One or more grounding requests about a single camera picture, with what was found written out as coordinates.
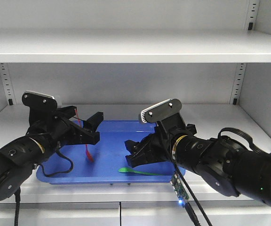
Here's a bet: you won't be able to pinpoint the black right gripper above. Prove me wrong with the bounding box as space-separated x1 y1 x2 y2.
124 113 197 168

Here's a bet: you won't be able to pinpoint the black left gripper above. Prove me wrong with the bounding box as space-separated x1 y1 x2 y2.
26 105 104 147

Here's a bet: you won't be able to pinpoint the green plastic spoon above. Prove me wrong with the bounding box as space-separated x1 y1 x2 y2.
118 167 163 176

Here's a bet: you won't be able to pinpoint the red plastic spoon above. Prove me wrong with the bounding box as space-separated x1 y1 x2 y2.
75 109 94 162

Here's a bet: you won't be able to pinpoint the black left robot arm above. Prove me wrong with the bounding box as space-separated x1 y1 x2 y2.
0 106 104 201

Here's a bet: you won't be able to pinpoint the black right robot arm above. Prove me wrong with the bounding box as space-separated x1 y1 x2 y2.
125 113 271 207

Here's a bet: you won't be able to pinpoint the upper cabinet shelf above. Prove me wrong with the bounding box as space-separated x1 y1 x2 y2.
0 29 271 63

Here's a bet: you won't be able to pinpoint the lower cabinet doors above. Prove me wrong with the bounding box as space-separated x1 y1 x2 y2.
0 200 271 226

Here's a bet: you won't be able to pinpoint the blue plastic tray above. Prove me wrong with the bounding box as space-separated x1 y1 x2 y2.
36 120 175 185

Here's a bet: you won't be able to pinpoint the green circuit board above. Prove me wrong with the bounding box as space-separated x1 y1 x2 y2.
170 171 189 207

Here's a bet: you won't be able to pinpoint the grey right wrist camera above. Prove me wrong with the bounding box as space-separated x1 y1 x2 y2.
138 98 182 124

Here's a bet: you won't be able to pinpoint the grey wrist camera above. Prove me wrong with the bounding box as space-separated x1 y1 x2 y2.
22 90 62 112
138 98 182 124

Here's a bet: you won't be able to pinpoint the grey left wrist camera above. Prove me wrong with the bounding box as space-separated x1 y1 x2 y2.
22 90 62 112

